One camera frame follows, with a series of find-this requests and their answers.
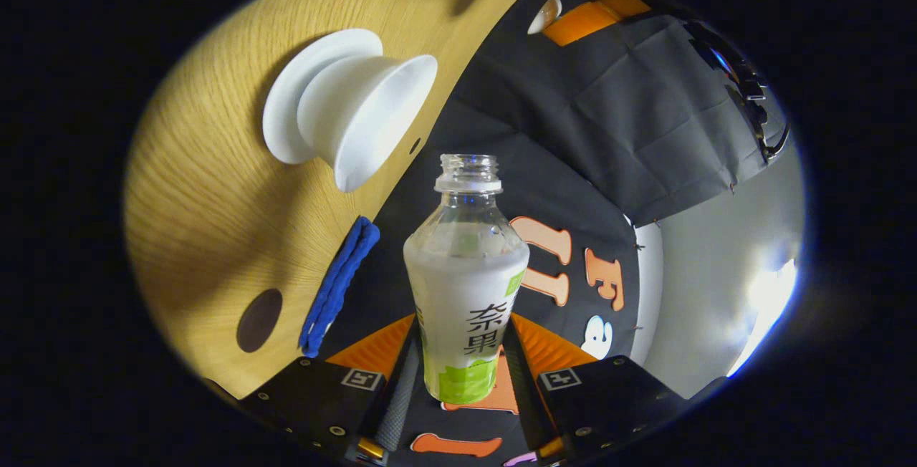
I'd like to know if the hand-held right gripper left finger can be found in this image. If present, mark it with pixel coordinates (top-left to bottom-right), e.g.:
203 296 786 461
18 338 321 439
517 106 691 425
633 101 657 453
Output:
236 313 420 466

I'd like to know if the dark brown round coaster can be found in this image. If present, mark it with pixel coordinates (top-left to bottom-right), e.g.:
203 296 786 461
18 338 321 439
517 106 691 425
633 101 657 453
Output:
236 288 284 354

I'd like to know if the white green label water bottle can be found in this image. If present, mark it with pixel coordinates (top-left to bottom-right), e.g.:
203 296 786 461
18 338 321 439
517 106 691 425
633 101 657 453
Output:
403 154 531 405

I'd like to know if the blue towel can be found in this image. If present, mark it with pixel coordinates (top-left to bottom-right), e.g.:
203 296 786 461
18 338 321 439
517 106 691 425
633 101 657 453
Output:
299 216 381 359

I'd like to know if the white saucer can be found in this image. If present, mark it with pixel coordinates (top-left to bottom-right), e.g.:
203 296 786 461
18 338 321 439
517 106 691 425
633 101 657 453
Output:
262 28 384 165

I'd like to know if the white teacup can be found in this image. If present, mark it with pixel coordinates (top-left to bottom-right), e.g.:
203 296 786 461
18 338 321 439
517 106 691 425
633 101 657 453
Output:
296 54 438 193

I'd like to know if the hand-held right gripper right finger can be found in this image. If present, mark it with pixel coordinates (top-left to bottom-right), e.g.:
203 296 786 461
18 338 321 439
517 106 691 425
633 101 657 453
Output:
501 313 692 464

